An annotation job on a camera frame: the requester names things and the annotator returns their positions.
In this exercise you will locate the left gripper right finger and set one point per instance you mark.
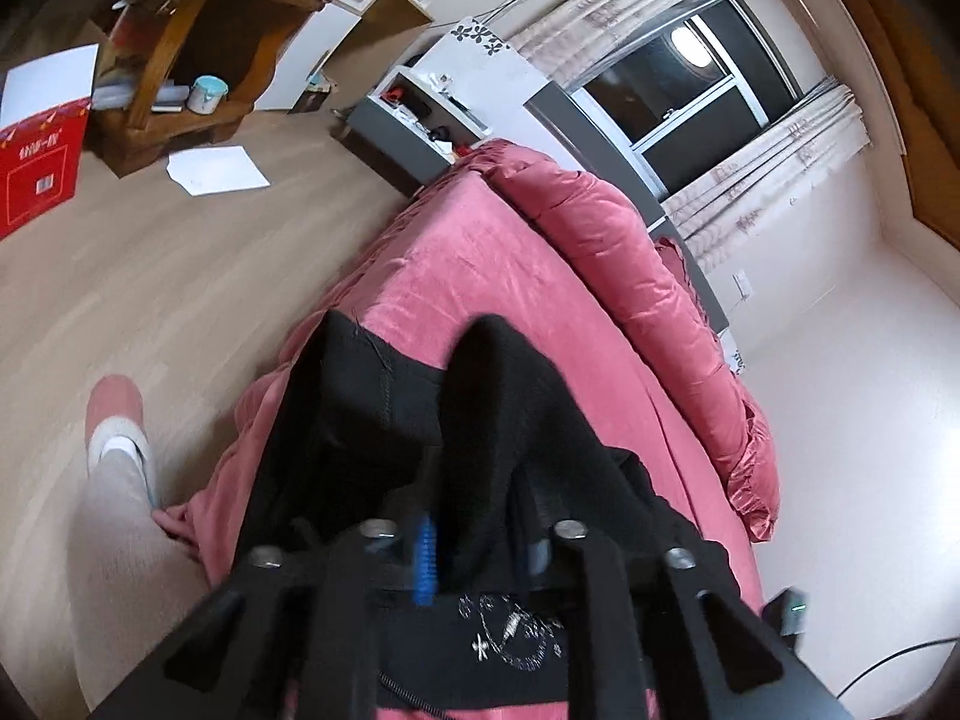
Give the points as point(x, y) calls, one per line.
point(540, 554)

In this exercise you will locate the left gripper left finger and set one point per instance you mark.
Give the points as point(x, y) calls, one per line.
point(406, 557)

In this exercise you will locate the black pants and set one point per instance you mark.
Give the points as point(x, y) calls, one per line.
point(364, 432)

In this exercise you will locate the person's leg beige trousers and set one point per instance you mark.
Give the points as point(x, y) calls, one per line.
point(129, 584)

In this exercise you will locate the pink folded duvet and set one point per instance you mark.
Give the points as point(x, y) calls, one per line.
point(601, 235)

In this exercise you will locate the pink bed sheet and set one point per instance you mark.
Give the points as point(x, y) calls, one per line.
point(461, 252)

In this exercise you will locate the pink ruffled pillow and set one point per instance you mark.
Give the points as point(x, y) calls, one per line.
point(674, 260)

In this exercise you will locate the pink slipper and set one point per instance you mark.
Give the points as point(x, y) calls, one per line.
point(114, 408)

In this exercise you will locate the white paper on floor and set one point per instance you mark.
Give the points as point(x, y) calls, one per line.
point(218, 169)

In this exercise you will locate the grey bed headboard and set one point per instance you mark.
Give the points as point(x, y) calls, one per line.
point(564, 119)

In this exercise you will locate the white grey nightstand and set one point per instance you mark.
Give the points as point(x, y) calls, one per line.
point(461, 92)

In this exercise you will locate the dark window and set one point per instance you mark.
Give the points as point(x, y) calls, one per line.
point(686, 98)

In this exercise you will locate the right patterned curtain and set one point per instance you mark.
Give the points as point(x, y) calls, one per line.
point(735, 200)

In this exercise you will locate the small teal white pot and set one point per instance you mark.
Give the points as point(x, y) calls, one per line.
point(206, 94)

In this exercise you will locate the white cabinet wooden desk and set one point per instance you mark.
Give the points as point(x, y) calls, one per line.
point(348, 43)

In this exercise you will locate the brown wooden shelf table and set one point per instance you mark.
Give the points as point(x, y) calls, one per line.
point(238, 41)

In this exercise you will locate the red cardboard box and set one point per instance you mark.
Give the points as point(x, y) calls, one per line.
point(45, 109)

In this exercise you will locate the wall power socket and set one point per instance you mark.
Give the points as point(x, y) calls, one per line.
point(745, 288)

